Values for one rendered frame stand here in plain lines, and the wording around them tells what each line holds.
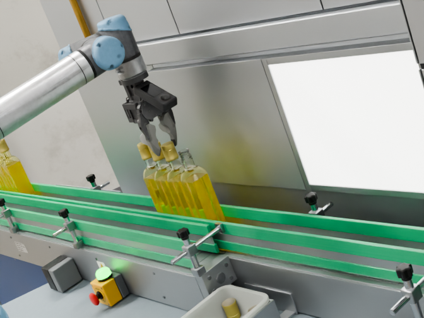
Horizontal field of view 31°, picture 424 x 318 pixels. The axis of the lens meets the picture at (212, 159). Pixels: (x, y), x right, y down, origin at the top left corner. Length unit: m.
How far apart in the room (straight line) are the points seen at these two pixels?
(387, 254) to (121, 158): 1.21
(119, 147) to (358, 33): 1.16
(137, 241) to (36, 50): 3.21
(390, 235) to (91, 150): 3.82
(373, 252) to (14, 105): 0.81
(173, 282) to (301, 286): 0.39
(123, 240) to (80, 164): 3.16
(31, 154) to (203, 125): 3.27
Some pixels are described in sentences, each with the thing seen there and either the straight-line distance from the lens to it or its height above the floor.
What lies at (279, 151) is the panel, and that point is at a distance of 1.85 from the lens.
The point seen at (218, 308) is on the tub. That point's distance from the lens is 1.87.
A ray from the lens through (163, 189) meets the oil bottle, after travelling 2.03.
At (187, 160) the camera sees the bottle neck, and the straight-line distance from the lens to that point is 1.92.
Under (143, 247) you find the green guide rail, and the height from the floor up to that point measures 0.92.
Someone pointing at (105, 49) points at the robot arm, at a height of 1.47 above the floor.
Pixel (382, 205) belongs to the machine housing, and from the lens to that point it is 1.77.
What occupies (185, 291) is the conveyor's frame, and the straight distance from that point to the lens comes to 1.97.
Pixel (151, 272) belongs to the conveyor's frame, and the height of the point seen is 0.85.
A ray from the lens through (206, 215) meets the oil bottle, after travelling 1.95.
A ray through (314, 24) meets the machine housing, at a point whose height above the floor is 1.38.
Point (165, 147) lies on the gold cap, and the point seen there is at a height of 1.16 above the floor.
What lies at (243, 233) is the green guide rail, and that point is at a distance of 1.84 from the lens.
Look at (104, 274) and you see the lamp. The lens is 2.20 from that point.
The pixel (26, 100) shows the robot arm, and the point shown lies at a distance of 1.68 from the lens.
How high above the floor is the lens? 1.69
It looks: 18 degrees down
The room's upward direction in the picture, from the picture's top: 21 degrees counter-clockwise
